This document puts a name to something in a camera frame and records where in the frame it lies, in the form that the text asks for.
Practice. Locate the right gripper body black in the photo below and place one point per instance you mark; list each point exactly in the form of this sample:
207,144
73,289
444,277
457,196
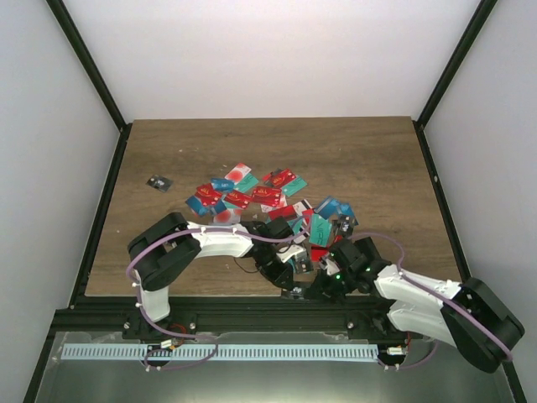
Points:
336,288

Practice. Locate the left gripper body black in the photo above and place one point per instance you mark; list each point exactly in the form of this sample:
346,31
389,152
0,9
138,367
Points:
268,268

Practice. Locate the black vip card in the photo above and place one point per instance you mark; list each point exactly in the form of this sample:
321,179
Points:
303,266
345,225
296,293

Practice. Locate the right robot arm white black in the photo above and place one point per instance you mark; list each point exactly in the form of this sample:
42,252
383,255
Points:
467,315

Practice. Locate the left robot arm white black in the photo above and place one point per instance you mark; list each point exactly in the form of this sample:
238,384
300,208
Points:
161,253

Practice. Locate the red gold card lower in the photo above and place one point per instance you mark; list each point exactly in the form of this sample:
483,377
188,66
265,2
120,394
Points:
317,253

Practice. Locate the teal VIP card right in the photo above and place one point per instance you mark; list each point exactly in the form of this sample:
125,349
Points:
320,230

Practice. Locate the white card red circle lower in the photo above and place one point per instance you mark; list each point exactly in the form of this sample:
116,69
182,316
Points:
229,216

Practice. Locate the white card red circle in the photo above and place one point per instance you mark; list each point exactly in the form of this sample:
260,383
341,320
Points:
229,216
238,173

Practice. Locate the blue card right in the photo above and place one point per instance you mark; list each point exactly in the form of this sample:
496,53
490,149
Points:
333,207

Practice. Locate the blue card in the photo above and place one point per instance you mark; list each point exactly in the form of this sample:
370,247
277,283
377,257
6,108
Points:
200,209
333,207

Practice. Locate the red card centre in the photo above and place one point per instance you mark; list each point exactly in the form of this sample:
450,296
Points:
267,196

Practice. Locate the white card black stripe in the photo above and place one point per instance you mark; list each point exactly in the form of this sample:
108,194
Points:
301,206

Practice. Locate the teal card top right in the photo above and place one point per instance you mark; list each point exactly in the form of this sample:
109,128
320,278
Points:
294,186

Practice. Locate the red card top right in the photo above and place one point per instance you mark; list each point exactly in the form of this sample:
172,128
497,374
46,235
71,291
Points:
280,178

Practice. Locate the red card left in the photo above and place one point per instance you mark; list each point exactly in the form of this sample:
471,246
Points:
208,195

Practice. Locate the white card red circle top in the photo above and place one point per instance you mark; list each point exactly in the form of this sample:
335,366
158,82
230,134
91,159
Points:
238,173

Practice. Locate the blue card left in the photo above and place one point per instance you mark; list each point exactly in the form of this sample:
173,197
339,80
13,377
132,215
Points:
200,209

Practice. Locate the black card far left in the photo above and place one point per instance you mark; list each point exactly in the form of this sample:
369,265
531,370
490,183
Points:
159,183

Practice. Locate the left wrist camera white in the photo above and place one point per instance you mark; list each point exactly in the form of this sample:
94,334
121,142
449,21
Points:
294,251

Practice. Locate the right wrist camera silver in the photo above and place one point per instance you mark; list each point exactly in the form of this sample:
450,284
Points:
329,266

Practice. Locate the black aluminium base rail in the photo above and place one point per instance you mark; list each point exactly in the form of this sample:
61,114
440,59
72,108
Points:
357,317

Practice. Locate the light blue slotted cable duct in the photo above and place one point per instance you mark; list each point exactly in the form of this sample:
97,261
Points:
225,352

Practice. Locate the right black frame post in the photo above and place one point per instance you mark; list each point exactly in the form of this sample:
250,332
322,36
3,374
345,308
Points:
458,55

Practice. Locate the black frame post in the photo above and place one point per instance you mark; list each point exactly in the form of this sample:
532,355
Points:
77,43
458,55

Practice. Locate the left black frame post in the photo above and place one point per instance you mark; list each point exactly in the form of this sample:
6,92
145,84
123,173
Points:
77,43

